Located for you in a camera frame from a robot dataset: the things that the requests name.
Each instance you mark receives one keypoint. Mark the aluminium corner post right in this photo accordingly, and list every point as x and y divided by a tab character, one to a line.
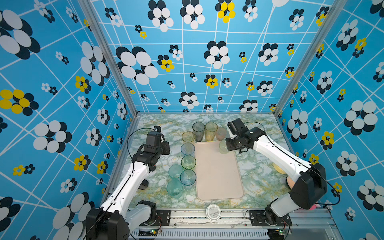
323	31

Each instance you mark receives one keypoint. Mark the aluminium corner post left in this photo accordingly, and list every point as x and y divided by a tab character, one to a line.
90	15

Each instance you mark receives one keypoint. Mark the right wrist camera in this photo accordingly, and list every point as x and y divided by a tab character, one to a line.
237	126

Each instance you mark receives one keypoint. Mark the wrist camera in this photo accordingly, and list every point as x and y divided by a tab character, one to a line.
155	137
237	126

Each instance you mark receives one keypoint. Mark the light green short glass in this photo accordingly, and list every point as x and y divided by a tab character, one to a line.
223	147

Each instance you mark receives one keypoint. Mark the tall grey glass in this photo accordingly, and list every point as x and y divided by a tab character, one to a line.
199	131

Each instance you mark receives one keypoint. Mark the aluminium front rail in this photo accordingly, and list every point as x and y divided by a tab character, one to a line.
238	224

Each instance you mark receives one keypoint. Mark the white round lid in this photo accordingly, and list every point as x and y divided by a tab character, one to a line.
213	212

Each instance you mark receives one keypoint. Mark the blue glass lower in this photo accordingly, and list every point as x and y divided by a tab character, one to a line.
188	178

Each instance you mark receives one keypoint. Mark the aluminium corner post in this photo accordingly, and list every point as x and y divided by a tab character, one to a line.
90	15
323	31

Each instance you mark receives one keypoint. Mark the beige plastic tray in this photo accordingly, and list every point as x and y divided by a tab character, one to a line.
218	175

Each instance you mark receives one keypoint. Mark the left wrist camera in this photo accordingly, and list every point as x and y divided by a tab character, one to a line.
155	137

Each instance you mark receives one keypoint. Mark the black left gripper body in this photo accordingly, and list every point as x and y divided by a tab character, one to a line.
163	150

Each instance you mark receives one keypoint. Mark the teal glass lowest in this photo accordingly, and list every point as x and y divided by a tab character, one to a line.
175	188

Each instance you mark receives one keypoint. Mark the pink dotted glass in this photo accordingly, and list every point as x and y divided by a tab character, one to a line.
221	134

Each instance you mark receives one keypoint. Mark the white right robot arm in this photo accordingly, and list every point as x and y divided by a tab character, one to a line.
309	180

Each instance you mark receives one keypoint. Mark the teal glass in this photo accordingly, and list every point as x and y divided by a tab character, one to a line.
175	171

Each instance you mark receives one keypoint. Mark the yellow sponge ball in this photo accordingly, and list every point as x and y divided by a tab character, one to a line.
278	169

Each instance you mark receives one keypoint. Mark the blue short glass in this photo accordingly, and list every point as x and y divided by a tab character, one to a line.
188	149

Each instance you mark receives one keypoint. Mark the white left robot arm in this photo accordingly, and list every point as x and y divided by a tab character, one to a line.
112	220

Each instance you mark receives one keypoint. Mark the pink plush doll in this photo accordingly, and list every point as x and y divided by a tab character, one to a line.
290	183

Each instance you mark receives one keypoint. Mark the tall yellow glass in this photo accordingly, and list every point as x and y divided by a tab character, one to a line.
210	131

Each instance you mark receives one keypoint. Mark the yellow short glass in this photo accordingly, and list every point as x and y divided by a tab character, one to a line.
188	137

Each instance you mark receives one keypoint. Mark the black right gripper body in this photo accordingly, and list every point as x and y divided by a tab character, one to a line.
233	144

